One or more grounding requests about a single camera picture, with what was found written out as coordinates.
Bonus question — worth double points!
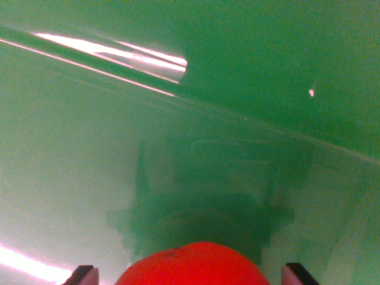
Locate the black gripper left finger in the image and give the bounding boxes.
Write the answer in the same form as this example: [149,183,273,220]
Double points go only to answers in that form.
[61,265,99,285]

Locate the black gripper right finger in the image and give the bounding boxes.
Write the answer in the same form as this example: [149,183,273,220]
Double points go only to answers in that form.
[281,262,321,285]

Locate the orange fruit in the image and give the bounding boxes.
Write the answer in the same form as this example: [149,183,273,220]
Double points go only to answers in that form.
[115,241,271,285]

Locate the green plastic bin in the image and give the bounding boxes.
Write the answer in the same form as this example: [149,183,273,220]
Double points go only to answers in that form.
[0,0,380,285]

